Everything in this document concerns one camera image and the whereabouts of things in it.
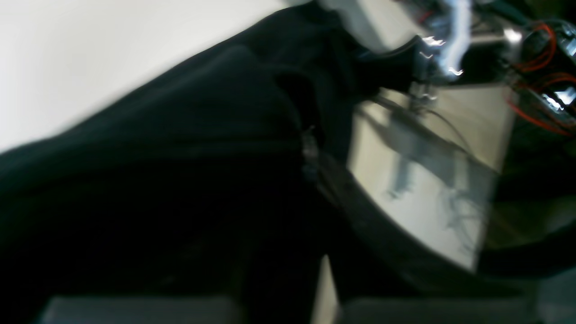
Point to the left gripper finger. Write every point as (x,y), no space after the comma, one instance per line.
(437,291)

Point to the black t-shirt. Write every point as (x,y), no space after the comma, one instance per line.
(201,182)

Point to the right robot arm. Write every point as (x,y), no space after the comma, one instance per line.
(481,42)

